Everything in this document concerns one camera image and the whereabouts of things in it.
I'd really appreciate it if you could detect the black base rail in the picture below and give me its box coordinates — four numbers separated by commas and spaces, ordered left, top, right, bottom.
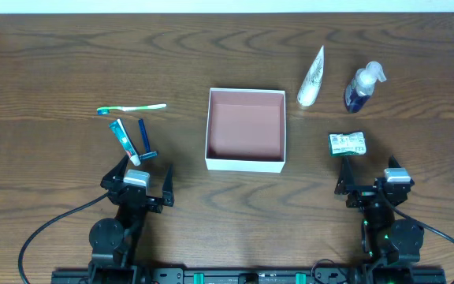
51, 267, 447, 284

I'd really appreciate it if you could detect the left black cable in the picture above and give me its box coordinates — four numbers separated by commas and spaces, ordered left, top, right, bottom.
17, 192, 110, 284

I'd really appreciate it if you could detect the white box pink interior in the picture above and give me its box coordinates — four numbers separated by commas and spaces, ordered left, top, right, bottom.
204, 88, 286, 173

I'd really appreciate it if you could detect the blue pump bottle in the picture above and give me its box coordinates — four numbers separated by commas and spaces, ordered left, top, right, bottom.
344, 62, 387, 114

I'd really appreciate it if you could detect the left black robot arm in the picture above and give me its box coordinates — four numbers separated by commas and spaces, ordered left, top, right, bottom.
87, 156, 174, 284

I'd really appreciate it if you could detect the blue disposable razor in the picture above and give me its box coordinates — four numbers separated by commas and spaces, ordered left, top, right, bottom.
138, 119, 158, 160

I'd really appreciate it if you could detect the green white toothbrush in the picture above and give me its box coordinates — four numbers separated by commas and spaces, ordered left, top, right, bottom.
96, 103, 167, 115

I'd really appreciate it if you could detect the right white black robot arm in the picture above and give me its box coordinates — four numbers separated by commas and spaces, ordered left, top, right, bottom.
334, 156, 424, 283

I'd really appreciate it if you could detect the white lotion tube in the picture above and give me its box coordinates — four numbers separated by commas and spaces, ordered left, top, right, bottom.
297, 46, 325, 108

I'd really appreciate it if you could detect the teal toothpaste tube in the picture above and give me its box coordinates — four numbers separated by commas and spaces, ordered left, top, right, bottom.
109, 119, 141, 166

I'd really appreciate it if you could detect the green white packet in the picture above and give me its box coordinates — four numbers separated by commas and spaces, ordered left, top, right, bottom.
328, 132, 367, 156

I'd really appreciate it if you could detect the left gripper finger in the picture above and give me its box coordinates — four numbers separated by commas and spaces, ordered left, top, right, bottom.
162, 165, 174, 207
100, 155, 129, 189

